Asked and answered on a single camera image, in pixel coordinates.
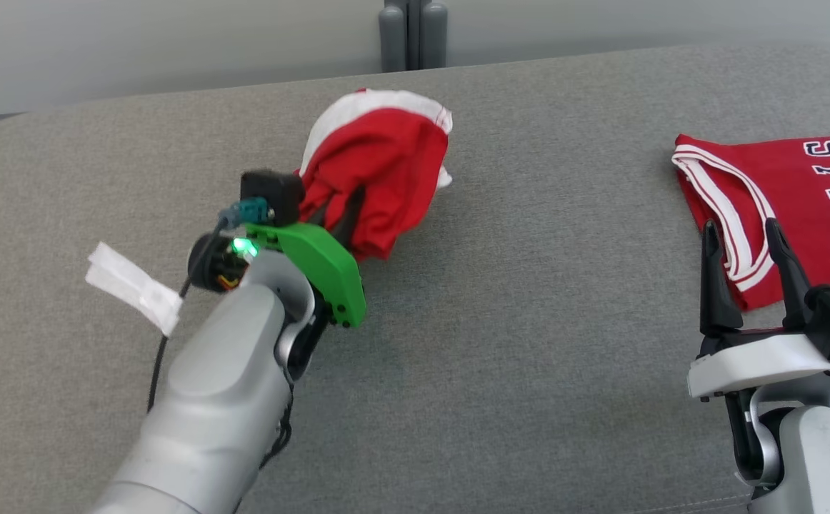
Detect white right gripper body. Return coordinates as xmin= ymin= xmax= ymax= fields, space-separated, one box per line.
xmin=686 ymin=325 xmax=830 ymax=400

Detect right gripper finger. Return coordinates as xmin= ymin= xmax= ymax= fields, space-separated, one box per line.
xmin=699 ymin=219 xmax=745 ymax=338
xmin=764 ymin=217 xmax=817 ymax=331

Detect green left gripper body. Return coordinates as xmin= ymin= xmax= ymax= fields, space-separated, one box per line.
xmin=244 ymin=222 xmax=368 ymax=329

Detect red shorts white stripe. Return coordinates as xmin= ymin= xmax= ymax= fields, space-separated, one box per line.
xmin=294 ymin=89 xmax=454 ymax=263

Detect red shirt white sleeves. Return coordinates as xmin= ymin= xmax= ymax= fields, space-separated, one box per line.
xmin=672 ymin=134 xmax=830 ymax=312

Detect white tape tag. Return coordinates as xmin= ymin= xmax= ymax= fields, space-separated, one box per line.
xmin=85 ymin=241 xmax=184 ymax=338

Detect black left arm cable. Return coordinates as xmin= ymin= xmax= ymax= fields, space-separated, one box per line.
xmin=146 ymin=200 xmax=296 ymax=468

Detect grey metal frame post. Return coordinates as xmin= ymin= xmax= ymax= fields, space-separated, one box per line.
xmin=378 ymin=0 xmax=449 ymax=72

